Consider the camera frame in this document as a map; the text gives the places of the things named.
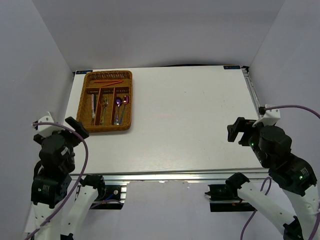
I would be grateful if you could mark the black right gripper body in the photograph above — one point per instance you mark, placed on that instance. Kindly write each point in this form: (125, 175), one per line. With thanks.
(253, 143)

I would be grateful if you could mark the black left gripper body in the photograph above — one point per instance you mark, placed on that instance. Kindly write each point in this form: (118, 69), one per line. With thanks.
(70, 164)

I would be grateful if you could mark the pink handle silver fork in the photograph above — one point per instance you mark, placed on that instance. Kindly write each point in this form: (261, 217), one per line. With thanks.
(93, 106)

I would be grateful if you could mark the iridescent rainbow fork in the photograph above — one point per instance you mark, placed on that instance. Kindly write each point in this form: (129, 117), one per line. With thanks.
(107, 103)

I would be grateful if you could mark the gold bowl purple spoon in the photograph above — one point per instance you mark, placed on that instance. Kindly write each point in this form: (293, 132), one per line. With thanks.
(118, 102)

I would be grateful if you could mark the iridescent purple spoon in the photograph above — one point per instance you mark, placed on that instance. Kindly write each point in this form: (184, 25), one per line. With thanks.
(125, 102)

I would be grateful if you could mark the orange chopstick horizontal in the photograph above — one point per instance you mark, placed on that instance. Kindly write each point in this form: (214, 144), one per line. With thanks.
(108, 81)

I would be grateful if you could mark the gold fork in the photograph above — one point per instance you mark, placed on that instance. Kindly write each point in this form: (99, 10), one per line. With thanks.
(103, 104)

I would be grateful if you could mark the orange chopstick diagonal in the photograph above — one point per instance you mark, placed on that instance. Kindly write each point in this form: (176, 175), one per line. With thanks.
(113, 83)

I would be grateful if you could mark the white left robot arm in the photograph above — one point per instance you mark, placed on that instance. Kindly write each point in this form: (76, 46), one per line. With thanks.
(60, 209)

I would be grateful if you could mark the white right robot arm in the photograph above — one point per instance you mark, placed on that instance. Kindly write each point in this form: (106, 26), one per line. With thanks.
(294, 176)

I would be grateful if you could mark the woven wicker cutlery tray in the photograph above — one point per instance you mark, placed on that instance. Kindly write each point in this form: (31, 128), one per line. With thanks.
(111, 92)

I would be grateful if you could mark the blue label sticker left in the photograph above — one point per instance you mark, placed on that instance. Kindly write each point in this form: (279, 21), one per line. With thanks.
(83, 72)

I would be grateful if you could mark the blue label sticker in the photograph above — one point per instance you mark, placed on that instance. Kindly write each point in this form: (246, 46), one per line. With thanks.
(83, 72)
(231, 67)

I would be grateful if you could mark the blue label sticker right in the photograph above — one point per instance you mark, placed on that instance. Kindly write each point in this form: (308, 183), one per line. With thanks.
(231, 67)

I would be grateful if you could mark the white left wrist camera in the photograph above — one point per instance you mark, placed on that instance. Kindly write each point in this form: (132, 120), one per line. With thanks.
(47, 129)

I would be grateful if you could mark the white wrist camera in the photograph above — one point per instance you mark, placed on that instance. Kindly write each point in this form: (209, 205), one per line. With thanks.
(268, 116)
(47, 129)

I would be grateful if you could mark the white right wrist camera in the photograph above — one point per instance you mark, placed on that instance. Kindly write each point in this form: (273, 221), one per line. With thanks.
(268, 116)

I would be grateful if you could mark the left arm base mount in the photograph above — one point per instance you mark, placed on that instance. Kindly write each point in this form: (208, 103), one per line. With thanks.
(109, 195)

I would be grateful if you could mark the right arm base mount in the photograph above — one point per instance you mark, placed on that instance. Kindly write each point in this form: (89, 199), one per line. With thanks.
(223, 198)

